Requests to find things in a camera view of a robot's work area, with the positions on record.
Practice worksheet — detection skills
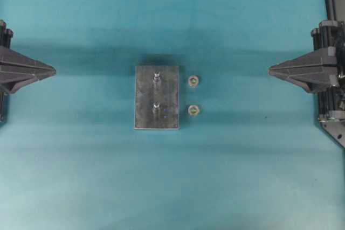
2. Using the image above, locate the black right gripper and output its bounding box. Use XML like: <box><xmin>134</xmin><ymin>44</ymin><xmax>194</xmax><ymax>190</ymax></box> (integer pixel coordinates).
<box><xmin>268</xmin><ymin>20</ymin><xmax>344</xmax><ymax>121</ymax></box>

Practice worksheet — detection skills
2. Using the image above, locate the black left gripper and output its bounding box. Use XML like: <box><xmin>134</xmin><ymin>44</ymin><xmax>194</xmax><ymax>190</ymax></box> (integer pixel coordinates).
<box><xmin>0</xmin><ymin>19</ymin><xmax>57</xmax><ymax>123</ymax></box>

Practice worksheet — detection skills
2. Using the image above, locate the metal washer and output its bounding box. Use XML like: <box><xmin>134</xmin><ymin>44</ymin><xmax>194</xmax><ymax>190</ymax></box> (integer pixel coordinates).
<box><xmin>188</xmin><ymin>104</ymin><xmax>200</xmax><ymax>116</ymax></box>
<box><xmin>188</xmin><ymin>75</ymin><xmax>199</xmax><ymax>87</ymax></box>

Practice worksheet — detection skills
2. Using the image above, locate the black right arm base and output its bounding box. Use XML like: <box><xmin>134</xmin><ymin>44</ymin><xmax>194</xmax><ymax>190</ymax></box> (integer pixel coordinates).
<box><xmin>325</xmin><ymin>0</ymin><xmax>344</xmax><ymax>115</ymax></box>

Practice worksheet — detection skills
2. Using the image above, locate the upper steel shaft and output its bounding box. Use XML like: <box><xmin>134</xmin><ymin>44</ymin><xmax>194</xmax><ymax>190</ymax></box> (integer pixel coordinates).
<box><xmin>153</xmin><ymin>71</ymin><xmax>161</xmax><ymax>83</ymax></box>

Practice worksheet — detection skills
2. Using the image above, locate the steel shaft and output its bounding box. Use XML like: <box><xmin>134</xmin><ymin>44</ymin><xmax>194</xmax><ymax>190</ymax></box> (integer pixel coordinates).
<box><xmin>153</xmin><ymin>71</ymin><xmax>161</xmax><ymax>83</ymax></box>
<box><xmin>152</xmin><ymin>102</ymin><xmax>161</xmax><ymax>114</ymax></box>

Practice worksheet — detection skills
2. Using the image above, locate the lower steel shaft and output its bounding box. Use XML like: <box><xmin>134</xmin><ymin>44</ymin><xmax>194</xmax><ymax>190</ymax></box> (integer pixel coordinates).
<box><xmin>152</xmin><ymin>102</ymin><xmax>161</xmax><ymax>114</ymax></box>

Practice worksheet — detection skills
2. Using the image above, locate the grey metal base plate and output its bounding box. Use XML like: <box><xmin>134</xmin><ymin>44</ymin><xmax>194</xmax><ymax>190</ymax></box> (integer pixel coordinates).
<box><xmin>134</xmin><ymin>66</ymin><xmax>180</xmax><ymax>130</ymax></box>

